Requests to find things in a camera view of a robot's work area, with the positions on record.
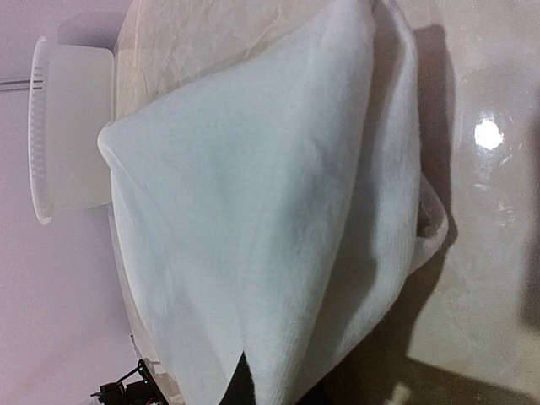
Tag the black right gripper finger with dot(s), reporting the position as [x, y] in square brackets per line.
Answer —
[240, 390]

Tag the white cloth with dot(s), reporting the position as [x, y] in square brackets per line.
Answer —
[269, 214]

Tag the white plastic laundry basket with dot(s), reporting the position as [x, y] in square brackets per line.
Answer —
[71, 98]

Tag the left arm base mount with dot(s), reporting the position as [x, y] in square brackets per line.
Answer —
[138, 386]

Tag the left wall aluminium profile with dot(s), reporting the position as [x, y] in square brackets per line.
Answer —
[8, 85]

